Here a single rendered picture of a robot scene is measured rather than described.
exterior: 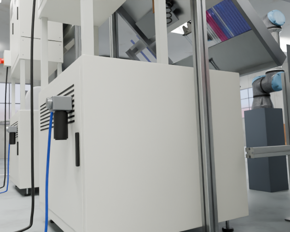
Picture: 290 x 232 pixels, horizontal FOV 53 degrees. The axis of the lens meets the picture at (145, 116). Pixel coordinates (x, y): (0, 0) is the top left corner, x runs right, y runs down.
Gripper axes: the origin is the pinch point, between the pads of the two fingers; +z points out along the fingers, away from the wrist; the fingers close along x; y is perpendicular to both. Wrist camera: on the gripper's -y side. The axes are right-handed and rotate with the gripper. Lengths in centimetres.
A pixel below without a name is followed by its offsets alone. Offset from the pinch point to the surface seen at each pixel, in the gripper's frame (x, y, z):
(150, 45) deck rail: -18.0, 5.5, 12.2
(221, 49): 22.7, -15.6, 4.3
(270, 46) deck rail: 49, -22, 6
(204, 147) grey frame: 53, -34, 66
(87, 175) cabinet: 50, -17, 103
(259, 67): 37.5, -31.3, 3.1
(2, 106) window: -877, 91, -1
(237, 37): 35.5, -13.3, 5.0
